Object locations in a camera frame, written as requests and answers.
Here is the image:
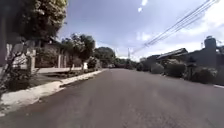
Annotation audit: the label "utility pole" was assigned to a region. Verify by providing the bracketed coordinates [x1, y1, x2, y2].
[127, 47, 132, 69]

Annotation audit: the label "row of trees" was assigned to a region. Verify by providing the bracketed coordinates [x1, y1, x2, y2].
[61, 33, 138, 70]

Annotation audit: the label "grey asphalt road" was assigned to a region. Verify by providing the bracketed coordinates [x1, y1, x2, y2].
[0, 68, 224, 128]

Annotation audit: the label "row of bushes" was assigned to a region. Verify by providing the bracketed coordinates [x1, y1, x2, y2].
[135, 59, 224, 86]

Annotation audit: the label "grass verge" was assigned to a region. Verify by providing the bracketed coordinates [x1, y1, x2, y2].
[0, 68, 101, 96]

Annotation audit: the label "pale concrete kerb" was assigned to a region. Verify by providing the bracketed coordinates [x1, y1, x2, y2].
[0, 68, 107, 118]

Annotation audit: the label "large leafy tree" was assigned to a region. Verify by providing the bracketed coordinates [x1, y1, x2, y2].
[0, 0, 69, 68]

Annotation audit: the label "pale wall with fence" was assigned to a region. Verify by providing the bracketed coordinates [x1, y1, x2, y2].
[4, 43, 89, 75]

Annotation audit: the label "overhead wires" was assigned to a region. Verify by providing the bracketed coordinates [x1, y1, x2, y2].
[131, 0, 221, 55]

